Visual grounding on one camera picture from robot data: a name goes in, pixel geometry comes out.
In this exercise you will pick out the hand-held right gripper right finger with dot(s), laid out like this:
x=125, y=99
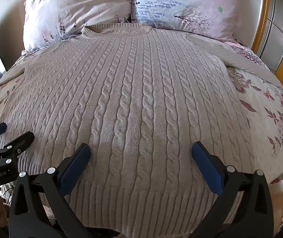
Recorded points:
x=206, y=168

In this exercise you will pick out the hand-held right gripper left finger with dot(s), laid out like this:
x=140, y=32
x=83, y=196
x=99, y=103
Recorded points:
x=73, y=168

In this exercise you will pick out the pink floral pillow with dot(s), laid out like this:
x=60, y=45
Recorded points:
x=74, y=7

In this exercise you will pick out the floral bedsheet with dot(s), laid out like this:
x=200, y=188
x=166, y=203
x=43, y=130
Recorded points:
x=267, y=119

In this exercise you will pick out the pink pillow with blue flowers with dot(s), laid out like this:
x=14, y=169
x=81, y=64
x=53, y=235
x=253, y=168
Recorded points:
x=188, y=5

